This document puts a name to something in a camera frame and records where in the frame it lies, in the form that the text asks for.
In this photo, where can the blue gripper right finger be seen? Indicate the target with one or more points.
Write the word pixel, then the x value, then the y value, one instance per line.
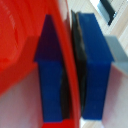
pixel 96 73

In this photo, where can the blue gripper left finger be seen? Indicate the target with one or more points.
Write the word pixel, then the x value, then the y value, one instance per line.
pixel 50 83

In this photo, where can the red plastic bowl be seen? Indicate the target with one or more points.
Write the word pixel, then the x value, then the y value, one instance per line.
pixel 20 33

